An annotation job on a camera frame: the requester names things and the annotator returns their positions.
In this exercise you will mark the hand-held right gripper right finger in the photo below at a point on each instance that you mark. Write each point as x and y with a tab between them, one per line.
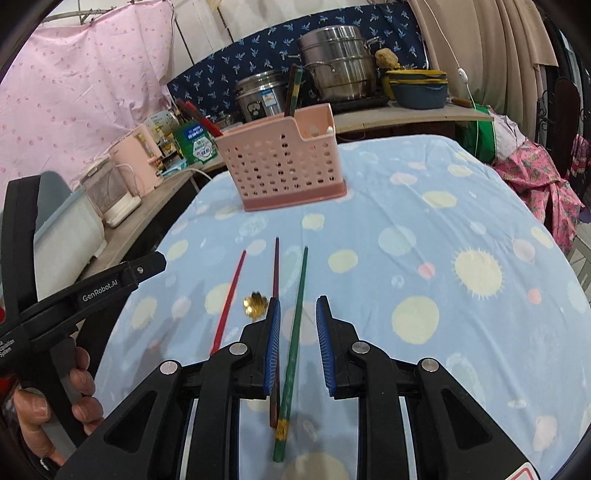
325	341

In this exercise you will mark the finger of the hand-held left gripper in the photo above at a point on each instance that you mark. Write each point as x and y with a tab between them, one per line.
143	270
14	240

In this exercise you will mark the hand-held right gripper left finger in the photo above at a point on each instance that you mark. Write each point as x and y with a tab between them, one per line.
272	341

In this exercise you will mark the green chopstick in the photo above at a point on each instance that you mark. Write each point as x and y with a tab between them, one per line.
299	83
298	314

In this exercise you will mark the gold flower spoon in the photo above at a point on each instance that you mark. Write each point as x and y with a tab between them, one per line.
255	304

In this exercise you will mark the red chopstick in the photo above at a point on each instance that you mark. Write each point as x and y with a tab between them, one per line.
228	304
203	121

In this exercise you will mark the pink perforated utensil basket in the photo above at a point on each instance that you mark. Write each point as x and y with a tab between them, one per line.
277	166

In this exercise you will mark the white ceramic spoon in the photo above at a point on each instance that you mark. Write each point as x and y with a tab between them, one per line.
328	130

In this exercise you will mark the person's left hand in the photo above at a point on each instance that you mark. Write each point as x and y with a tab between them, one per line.
32	415

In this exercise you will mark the white plastic dish bin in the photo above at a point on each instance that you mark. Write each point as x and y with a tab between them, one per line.
69	240

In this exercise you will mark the grey wood-grain counter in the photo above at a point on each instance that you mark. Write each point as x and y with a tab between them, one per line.
138	212

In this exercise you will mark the glass kettle with white base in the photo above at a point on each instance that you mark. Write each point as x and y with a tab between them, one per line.
111	194

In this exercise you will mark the light blue tissue pack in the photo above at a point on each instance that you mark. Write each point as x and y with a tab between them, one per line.
174	167

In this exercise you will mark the pink electric kettle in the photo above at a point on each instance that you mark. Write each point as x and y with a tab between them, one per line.
134	161

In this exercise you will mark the green box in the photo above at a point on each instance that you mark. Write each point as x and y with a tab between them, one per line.
196	143

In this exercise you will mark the blue printed blanket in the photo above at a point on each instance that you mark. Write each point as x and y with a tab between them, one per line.
415	230

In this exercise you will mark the pink dotted cloth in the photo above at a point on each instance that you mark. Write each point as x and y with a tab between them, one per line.
83	69

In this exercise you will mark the steel rice cooker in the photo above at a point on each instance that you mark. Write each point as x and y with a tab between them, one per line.
258	97

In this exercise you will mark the black induction cooker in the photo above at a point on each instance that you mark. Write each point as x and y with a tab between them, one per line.
360	104

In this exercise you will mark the light wooden board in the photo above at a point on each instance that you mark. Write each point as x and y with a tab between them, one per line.
415	117

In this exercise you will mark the navy floral cloth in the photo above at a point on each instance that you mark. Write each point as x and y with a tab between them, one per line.
258	46

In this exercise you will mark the green plastic bag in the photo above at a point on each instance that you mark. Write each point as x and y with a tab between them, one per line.
485	134

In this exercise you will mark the stacked bowls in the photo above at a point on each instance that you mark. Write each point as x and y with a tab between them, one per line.
418	94

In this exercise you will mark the pink pineapple print cloth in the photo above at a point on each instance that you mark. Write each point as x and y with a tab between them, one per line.
540	184

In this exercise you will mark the steel steamer pot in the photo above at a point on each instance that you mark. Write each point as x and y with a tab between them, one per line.
337	64

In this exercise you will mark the tan lumpy object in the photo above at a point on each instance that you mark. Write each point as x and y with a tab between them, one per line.
387	59

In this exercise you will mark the black ornate metal chair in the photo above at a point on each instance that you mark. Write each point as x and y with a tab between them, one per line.
561	110

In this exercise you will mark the beige curtain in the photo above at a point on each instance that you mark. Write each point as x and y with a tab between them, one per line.
489	46

